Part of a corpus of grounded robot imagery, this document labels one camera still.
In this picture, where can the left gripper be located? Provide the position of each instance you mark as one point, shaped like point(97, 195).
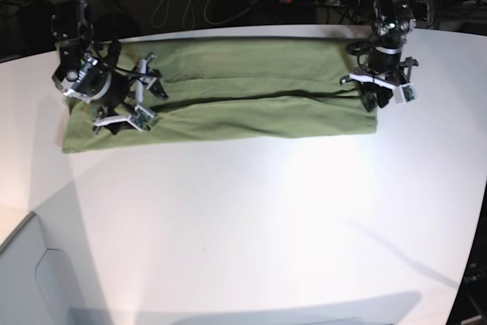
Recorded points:
point(381, 76)

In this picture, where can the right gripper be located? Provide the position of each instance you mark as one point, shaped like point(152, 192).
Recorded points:
point(117, 95)

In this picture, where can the green T-shirt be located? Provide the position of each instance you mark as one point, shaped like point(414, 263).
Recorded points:
point(236, 89)

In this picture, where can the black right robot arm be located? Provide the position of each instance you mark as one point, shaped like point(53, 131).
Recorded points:
point(73, 30)

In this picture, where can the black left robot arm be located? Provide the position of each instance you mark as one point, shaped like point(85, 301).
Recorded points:
point(392, 21)

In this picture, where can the grey panel at table corner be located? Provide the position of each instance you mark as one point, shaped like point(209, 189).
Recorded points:
point(38, 283)

